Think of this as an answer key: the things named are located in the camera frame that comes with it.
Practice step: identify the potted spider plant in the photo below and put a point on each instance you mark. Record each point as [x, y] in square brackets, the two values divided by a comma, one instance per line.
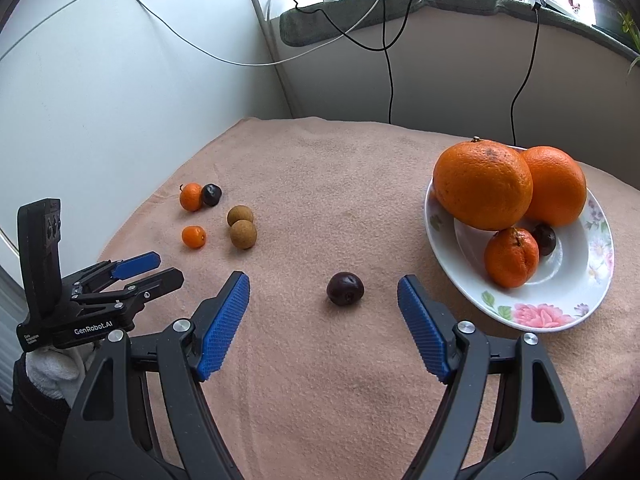
[607, 7]

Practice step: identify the white cabinet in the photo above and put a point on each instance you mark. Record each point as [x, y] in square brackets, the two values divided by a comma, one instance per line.
[125, 85]

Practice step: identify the person's left forearm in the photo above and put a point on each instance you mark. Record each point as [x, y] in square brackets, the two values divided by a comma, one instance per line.
[35, 415]

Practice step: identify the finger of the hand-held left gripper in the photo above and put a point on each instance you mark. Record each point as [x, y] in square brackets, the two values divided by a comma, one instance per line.
[137, 262]
[160, 280]

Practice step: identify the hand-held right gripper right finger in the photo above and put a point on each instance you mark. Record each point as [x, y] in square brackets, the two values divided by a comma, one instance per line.
[420, 325]

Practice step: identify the small tangerine with stem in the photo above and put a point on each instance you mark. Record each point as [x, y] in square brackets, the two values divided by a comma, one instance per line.
[191, 199]

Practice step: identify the large rough orange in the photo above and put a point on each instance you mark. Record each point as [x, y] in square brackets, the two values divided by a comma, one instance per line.
[482, 185]

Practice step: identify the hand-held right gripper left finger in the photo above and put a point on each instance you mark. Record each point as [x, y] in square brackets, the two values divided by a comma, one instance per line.
[225, 325]

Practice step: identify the dark red cherry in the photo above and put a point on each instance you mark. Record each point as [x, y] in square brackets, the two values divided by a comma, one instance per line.
[545, 240]
[345, 288]

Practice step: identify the large smooth orange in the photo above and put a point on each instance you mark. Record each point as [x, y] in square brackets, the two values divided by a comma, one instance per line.
[557, 185]

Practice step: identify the white floral plate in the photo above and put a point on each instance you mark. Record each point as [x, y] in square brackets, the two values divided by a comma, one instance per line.
[575, 270]

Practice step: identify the orange mandarin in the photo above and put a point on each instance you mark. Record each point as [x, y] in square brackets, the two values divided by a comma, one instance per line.
[511, 257]

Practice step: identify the person's left hand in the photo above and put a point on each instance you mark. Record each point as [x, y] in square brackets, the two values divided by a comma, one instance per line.
[50, 367]

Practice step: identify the small orange kumquat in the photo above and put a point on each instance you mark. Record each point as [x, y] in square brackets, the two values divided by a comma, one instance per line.
[194, 237]

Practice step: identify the dark plum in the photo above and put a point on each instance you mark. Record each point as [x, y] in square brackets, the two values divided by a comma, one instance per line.
[212, 195]

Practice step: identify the pink towel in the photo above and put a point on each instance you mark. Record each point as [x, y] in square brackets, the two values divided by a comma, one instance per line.
[325, 185]

